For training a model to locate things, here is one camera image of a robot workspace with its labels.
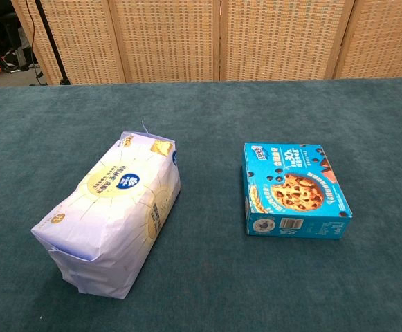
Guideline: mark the white tissue pack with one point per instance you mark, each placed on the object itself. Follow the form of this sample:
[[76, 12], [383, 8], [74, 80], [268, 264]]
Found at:
[[117, 214]]

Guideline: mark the blue cookie box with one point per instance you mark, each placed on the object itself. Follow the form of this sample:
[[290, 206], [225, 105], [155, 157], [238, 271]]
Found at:
[[297, 193]]

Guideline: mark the blue carpet table cover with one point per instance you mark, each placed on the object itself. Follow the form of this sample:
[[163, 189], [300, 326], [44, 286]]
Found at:
[[200, 283]]

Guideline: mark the woven wicker folding screen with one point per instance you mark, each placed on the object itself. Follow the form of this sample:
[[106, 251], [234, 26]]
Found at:
[[166, 38]]

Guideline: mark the black tripod stand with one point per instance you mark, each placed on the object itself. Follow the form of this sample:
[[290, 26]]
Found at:
[[49, 37]]

